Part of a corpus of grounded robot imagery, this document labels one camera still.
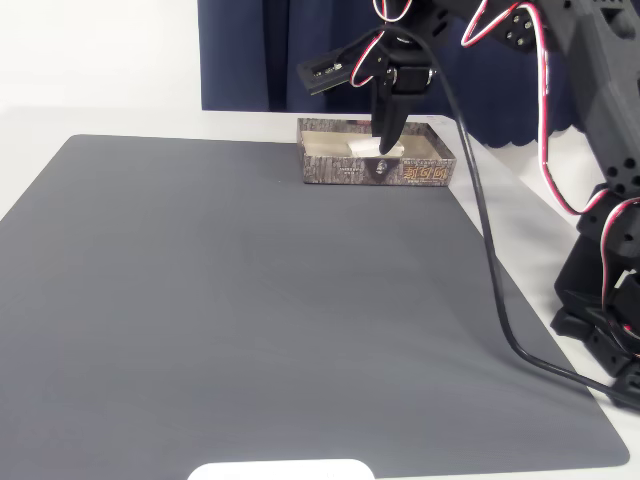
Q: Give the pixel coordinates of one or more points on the bark-patterned cardboard box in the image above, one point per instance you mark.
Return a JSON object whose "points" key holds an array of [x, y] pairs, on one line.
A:
{"points": [[340, 172]]}

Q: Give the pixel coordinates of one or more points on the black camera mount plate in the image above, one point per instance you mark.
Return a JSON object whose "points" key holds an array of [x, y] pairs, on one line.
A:
{"points": [[325, 72]]}

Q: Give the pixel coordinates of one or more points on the small white rectangular block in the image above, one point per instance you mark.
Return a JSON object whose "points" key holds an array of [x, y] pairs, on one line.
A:
{"points": [[360, 147]]}

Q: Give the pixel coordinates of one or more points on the navy blue curtain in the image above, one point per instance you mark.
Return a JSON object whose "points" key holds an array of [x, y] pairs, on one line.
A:
{"points": [[300, 50]]}

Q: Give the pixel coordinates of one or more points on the grey textured mat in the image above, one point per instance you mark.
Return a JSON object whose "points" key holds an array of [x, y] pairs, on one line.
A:
{"points": [[150, 300]]}

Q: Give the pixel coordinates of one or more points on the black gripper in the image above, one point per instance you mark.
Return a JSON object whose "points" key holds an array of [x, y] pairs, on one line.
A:
{"points": [[411, 79]]}

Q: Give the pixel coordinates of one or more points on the white rounded device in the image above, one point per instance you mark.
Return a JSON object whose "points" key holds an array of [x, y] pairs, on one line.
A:
{"points": [[280, 472]]}

